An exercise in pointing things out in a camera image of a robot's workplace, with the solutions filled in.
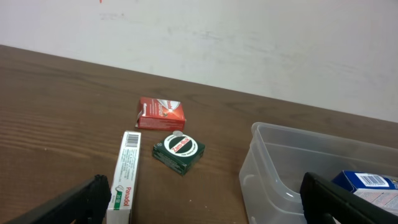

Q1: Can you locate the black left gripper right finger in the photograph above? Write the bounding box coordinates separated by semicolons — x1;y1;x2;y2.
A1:
300;172;397;224

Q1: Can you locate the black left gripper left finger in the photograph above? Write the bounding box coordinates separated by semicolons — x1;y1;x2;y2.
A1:
7;174;111;224

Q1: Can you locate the blue cooling patch box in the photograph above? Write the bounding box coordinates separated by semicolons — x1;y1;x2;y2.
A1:
332;170;398;215

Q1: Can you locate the clear plastic container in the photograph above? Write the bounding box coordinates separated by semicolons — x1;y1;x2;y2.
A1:
239;122;397;223

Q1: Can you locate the white Panadol box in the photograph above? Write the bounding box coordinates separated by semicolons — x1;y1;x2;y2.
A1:
106;131;141;224

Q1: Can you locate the green Zam-Buk box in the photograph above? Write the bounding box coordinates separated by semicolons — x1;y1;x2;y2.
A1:
152;131;206;176

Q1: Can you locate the red medicine box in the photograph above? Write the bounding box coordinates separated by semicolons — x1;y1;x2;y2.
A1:
136;96;186;131

